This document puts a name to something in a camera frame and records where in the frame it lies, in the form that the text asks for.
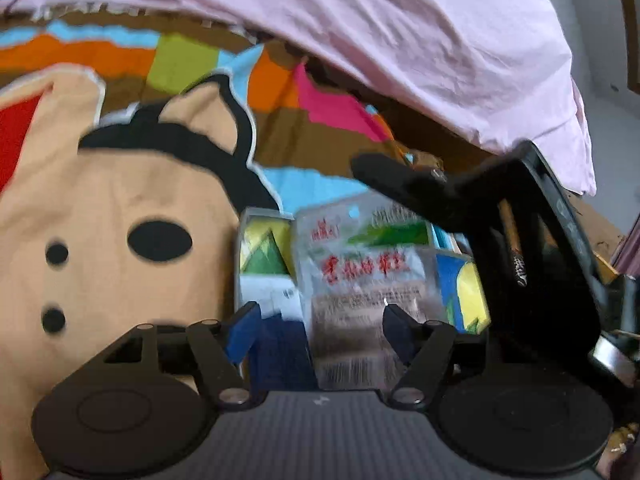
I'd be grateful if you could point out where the blue and yellow snack bag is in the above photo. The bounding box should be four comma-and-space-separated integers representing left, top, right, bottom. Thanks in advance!
235, 207, 492, 391

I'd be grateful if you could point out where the wooden bed frame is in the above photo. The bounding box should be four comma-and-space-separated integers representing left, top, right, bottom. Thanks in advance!
617, 0, 640, 92

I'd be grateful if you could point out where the pink bed sheet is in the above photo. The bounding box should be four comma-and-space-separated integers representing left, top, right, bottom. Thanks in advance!
0, 0, 598, 197

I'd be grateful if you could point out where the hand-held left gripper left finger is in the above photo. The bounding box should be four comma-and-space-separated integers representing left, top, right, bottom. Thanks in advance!
102, 302, 263, 409

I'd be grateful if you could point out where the clear packet with red print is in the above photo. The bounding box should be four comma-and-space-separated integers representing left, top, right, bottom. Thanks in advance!
292, 194, 448, 392

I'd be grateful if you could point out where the cartoon printed blanket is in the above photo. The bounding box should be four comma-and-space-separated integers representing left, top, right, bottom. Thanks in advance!
0, 7, 451, 480

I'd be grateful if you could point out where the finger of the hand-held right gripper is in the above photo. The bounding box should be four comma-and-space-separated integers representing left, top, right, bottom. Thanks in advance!
349, 153, 482, 233

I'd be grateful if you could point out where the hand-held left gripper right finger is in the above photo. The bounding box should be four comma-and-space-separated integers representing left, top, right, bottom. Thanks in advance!
382, 303, 502, 408

